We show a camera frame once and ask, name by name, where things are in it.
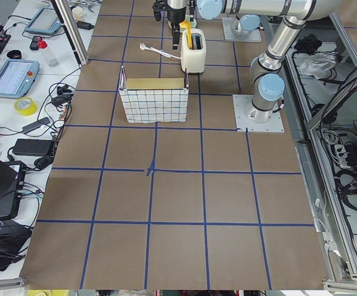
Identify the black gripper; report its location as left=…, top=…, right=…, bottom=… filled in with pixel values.
left=153, top=0, right=187, bottom=50

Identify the white two-slot toaster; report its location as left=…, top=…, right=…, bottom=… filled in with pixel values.
left=181, top=28, right=207, bottom=74

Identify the bread slice with orange crust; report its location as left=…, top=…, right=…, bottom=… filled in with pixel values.
left=179, top=20, right=194, bottom=50

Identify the light green plate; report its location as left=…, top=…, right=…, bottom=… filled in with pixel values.
left=179, top=15, right=197, bottom=32

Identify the white paper cup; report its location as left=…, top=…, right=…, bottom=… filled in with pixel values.
left=72, top=6, right=84, bottom=22

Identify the clear bottle with red cap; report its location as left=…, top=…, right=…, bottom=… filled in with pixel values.
left=38, top=38, right=59, bottom=67

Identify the blue teach pendant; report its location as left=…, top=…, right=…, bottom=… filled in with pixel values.
left=24, top=8, right=62, bottom=36
left=0, top=59, right=39, bottom=99

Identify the black phone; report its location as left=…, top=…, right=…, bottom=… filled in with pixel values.
left=30, top=35, right=43, bottom=51

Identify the yellow tape roll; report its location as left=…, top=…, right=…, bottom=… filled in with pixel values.
left=14, top=96, right=37, bottom=117

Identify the black power adapter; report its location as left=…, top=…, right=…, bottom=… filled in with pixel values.
left=12, top=139, right=53, bottom=157

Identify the white toaster power cord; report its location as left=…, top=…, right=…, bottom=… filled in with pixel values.
left=139, top=43, right=182, bottom=61

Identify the wire basket with checkered cloth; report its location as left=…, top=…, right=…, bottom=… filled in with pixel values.
left=119, top=67, right=189, bottom=124

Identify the aluminium frame post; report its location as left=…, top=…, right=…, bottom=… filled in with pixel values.
left=51, top=0, right=88, bottom=67

